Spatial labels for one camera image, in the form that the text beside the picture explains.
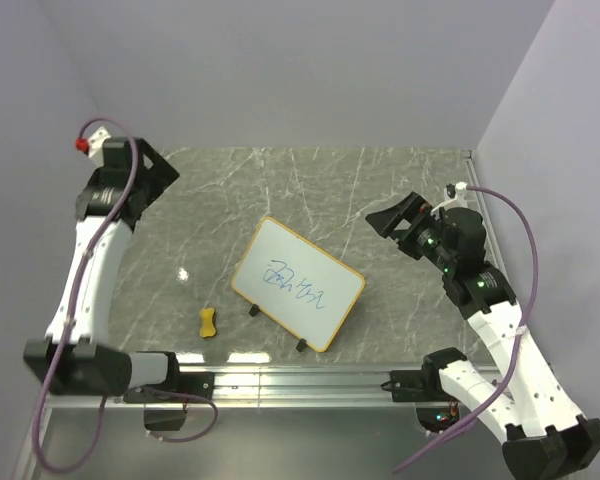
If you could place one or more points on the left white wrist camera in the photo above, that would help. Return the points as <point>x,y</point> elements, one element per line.
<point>92,147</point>

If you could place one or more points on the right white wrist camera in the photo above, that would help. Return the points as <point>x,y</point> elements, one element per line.
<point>454,197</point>

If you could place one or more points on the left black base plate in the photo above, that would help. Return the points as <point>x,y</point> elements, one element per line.
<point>200,384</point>

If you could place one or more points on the yellow whiteboard eraser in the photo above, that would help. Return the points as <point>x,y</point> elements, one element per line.
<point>207,323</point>

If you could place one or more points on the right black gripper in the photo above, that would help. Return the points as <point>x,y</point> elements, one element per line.
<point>413,208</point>

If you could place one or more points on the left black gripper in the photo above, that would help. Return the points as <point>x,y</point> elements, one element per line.
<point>161,174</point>

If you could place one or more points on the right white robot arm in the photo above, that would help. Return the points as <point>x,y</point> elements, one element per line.
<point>543,434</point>

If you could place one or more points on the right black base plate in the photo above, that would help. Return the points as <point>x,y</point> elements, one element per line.
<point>414,386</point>

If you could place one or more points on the aluminium mounting rail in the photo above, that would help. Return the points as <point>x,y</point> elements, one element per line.
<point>299,386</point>

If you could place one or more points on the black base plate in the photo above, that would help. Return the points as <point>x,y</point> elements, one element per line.
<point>200,384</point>
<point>414,386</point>

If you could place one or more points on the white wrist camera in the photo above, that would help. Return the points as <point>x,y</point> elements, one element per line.
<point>92,147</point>
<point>454,197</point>

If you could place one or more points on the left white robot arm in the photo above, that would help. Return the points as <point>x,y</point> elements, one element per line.
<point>74,357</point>

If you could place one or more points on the yellow framed whiteboard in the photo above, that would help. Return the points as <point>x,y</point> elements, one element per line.
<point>297,284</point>

